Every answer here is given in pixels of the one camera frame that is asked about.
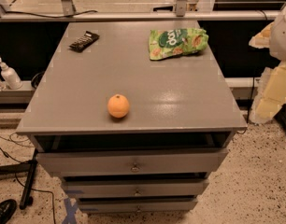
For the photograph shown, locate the white pump bottle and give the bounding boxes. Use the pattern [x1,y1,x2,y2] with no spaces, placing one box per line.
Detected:
[0,57,22,90]

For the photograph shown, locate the black stand leg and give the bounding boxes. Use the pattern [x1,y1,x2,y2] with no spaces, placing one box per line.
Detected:
[0,150,37,210]

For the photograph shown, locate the dark rxbar chocolate bar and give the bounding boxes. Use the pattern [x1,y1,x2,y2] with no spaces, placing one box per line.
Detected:
[69,31,99,52]

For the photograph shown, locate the green snack bag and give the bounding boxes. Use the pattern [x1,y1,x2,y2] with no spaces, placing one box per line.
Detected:
[149,28,208,61]

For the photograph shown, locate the black shoe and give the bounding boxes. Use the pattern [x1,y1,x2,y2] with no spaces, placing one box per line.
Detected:
[0,199,17,224]

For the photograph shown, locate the grey drawer cabinet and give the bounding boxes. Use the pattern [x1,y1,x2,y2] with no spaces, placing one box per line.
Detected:
[18,21,246,213]

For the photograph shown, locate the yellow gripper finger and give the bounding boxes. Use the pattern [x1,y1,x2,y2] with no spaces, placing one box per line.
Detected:
[250,62,286,124]
[249,23,273,49]

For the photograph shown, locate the orange fruit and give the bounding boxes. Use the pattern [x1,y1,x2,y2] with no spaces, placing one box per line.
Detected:
[107,94,130,119]

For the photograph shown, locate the metal frame rail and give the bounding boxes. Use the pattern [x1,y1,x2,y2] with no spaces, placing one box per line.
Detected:
[0,10,279,22]

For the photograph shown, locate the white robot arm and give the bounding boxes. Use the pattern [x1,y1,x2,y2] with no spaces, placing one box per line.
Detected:
[249,5,286,124]

